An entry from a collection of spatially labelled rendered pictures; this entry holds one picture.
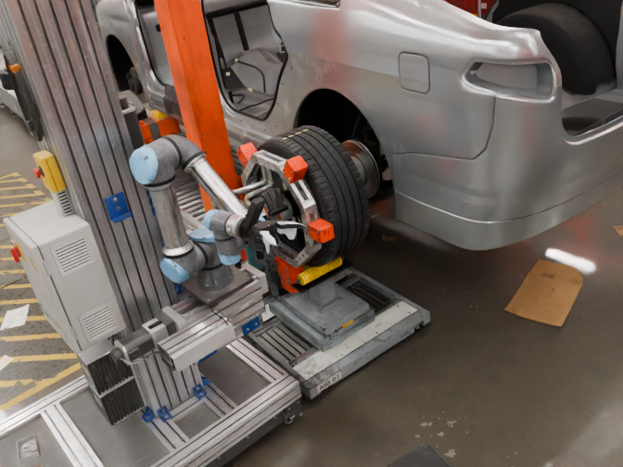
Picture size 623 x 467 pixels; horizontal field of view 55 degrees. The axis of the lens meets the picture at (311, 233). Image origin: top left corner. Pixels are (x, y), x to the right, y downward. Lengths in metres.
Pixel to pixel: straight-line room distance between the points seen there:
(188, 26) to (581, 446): 2.52
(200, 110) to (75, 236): 1.11
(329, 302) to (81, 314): 1.37
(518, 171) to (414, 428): 1.23
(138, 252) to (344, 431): 1.23
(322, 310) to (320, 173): 0.86
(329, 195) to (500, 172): 0.72
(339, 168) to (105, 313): 1.15
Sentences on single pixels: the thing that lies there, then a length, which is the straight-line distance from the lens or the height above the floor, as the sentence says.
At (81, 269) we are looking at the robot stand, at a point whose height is 1.08.
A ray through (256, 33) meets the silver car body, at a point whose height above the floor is 1.12.
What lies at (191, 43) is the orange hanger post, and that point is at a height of 1.59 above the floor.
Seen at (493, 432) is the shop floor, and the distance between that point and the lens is 2.87.
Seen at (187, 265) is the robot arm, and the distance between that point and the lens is 2.26.
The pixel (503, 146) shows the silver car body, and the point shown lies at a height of 1.24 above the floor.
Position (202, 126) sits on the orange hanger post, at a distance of 3.08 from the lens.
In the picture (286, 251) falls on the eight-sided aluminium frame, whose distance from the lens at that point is 3.00.
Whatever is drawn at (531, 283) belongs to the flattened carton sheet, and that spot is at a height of 0.01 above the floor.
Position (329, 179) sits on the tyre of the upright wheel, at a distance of 2.62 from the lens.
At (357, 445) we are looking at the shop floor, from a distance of 2.81.
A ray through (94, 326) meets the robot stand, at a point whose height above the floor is 0.84.
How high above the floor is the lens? 2.14
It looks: 30 degrees down
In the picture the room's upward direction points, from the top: 8 degrees counter-clockwise
